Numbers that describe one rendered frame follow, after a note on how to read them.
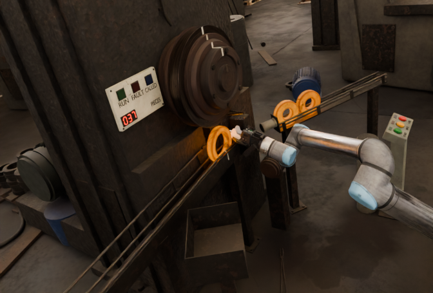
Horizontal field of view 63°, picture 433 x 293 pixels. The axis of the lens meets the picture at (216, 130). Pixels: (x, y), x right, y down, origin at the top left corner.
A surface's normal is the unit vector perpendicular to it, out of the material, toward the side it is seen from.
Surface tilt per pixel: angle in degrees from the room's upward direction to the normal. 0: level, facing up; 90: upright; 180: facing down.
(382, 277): 0
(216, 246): 5
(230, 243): 5
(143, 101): 90
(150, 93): 90
